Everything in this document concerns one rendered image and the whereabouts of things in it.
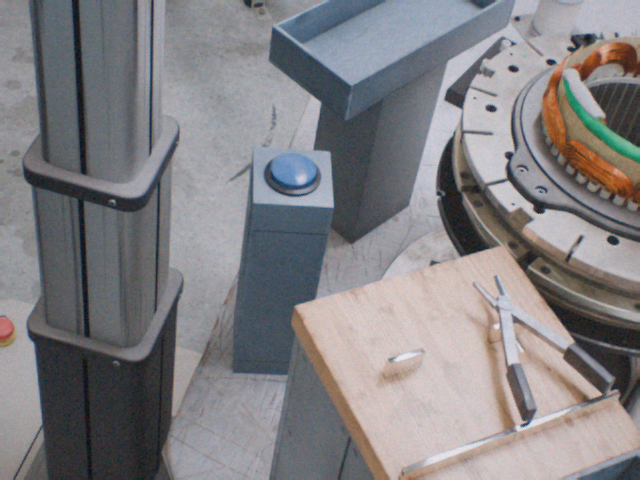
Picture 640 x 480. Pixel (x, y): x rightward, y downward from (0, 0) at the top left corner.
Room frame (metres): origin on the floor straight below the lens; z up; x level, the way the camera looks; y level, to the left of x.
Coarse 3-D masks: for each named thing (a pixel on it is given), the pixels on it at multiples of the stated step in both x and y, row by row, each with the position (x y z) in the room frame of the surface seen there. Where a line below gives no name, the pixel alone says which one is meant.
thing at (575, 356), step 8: (576, 344) 0.51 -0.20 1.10; (568, 352) 0.51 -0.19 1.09; (576, 352) 0.51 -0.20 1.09; (584, 352) 0.51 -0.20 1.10; (568, 360) 0.51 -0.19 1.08; (576, 360) 0.50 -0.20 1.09; (584, 360) 0.50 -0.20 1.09; (592, 360) 0.50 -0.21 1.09; (576, 368) 0.50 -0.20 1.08; (584, 368) 0.50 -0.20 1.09; (592, 368) 0.50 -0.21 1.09; (600, 368) 0.50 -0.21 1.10; (584, 376) 0.50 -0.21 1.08; (592, 376) 0.49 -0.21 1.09; (600, 376) 0.49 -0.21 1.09; (608, 376) 0.49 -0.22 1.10; (592, 384) 0.49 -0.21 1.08; (600, 384) 0.49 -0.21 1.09; (608, 384) 0.49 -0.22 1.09; (600, 392) 0.49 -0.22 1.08
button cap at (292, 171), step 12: (288, 156) 0.70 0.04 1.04; (300, 156) 0.71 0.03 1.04; (276, 168) 0.69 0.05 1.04; (288, 168) 0.69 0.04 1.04; (300, 168) 0.69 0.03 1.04; (312, 168) 0.70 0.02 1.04; (276, 180) 0.68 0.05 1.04; (288, 180) 0.68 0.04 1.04; (300, 180) 0.68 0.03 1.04; (312, 180) 0.68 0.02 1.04
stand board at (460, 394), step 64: (320, 320) 0.51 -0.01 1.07; (384, 320) 0.53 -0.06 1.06; (448, 320) 0.54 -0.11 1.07; (384, 384) 0.47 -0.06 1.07; (448, 384) 0.48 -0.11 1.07; (576, 384) 0.50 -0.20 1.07; (384, 448) 0.42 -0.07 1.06; (448, 448) 0.43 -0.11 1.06; (512, 448) 0.44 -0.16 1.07; (576, 448) 0.45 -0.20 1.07
